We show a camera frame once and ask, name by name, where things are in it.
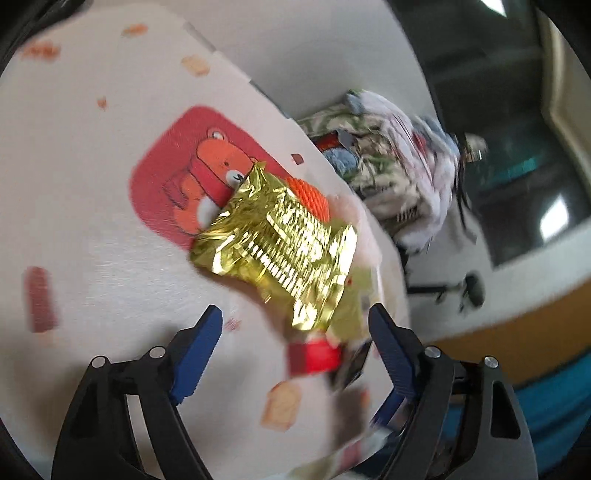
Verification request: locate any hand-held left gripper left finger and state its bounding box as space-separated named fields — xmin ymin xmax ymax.
xmin=51 ymin=305 xmax=225 ymax=480

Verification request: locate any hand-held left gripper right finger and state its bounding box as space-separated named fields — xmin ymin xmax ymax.
xmin=368 ymin=302 xmax=539 ymax=480

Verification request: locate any small red box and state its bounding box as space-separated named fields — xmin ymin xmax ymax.
xmin=288 ymin=339 xmax=342 ymax=376

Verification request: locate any gold foil wrapper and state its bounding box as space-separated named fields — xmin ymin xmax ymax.
xmin=190 ymin=161 xmax=358 ymax=330

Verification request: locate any black exercise bike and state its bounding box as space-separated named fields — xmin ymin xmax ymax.
xmin=402 ymin=249 xmax=486 ymax=315

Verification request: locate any pink plastic bag roll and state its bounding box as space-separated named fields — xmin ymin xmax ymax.
xmin=330 ymin=194 xmax=384 ymax=273

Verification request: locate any pile of clothes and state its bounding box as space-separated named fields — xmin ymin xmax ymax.
xmin=298 ymin=90 xmax=485 ymax=252

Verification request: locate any dark glass window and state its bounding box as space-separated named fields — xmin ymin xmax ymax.
xmin=397 ymin=0 xmax=591 ymax=268

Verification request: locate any bear printed table mat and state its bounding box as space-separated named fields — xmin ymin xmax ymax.
xmin=0 ymin=9 xmax=411 ymax=480

